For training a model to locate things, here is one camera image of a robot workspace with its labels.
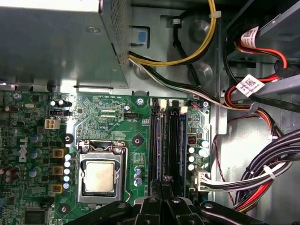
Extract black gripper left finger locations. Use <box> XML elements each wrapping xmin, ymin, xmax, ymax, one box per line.
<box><xmin>67</xmin><ymin>180</ymin><xmax>165</xmax><ymax>225</ymax></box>

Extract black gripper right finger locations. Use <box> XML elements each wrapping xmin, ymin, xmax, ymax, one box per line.
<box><xmin>165</xmin><ymin>175</ymin><xmax>268</xmax><ymax>225</ymax></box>

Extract RAM slot black latches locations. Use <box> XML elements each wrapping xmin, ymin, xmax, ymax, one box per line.
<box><xmin>168</xmin><ymin>100</ymin><xmax>180</xmax><ymax>181</ymax></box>

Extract RAM slot white latches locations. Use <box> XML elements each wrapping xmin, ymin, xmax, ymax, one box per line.
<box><xmin>178</xmin><ymin>105</ymin><xmax>189</xmax><ymax>197</ymax></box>

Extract CPU socket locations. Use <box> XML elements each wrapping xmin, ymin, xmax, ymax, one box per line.
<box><xmin>76</xmin><ymin>139</ymin><xmax>129</xmax><ymax>204</ymax></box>

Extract silver CPU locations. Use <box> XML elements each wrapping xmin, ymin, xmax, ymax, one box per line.
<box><xmin>85</xmin><ymin>160</ymin><xmax>116</xmax><ymax>193</ymax></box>

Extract green Dell motherboard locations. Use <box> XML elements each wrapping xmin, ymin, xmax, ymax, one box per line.
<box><xmin>0</xmin><ymin>90</ymin><xmax>211</xmax><ymax>225</ymax></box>

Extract black PC case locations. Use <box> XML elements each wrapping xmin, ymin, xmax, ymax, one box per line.
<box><xmin>100</xmin><ymin>0</ymin><xmax>300</xmax><ymax>225</ymax></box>

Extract blue power supply release tab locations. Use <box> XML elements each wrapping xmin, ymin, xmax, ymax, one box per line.
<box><xmin>137</xmin><ymin>31</ymin><xmax>148</xmax><ymax>45</ymax></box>

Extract grey power supply unit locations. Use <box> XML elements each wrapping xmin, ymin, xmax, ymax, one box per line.
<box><xmin>0</xmin><ymin>0</ymin><xmax>133</xmax><ymax>91</ymax></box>

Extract grey metal drive cage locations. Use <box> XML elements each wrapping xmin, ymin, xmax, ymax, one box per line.
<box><xmin>225</xmin><ymin>0</ymin><xmax>300</xmax><ymax>113</ymax></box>

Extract metal wire locking lever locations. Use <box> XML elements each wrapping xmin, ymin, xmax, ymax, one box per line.
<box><xmin>114</xmin><ymin>145</ymin><xmax>132</xmax><ymax>203</ymax></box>

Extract metal socket cover frame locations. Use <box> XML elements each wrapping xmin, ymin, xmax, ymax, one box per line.
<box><xmin>78</xmin><ymin>151</ymin><xmax>124</xmax><ymax>203</ymax></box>

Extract black main power cable bundle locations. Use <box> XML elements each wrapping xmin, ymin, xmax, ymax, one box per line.
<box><xmin>192</xmin><ymin>128</ymin><xmax>300</xmax><ymax>213</ymax></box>

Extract black white power cable bundle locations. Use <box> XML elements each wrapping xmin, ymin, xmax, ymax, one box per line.
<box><xmin>128</xmin><ymin>57</ymin><xmax>235</xmax><ymax>111</ymax></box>

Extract yellow black power cable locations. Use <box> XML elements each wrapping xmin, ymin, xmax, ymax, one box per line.
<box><xmin>127</xmin><ymin>0</ymin><xmax>218</xmax><ymax>68</ymax></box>

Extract thin black chassis cable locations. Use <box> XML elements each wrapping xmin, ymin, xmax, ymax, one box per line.
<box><xmin>172</xmin><ymin>17</ymin><xmax>203</xmax><ymax>86</ymax></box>

